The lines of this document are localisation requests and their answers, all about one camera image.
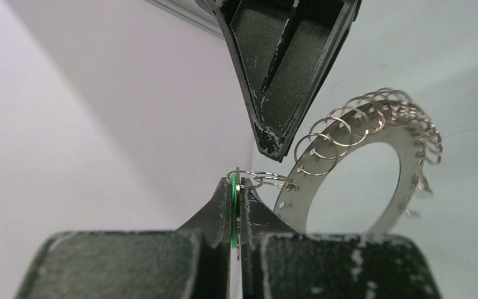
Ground metal key ring disc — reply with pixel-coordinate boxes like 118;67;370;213
270;88;443;234

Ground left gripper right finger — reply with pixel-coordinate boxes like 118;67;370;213
238;178;442;298

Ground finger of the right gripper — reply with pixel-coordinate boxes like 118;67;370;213
198;0;361;162

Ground green tagged key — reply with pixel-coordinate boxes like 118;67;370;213
225;168;263;261

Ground left aluminium frame post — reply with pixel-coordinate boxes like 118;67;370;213
144;0;224;40

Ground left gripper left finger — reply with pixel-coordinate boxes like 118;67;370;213
16;179;232;298

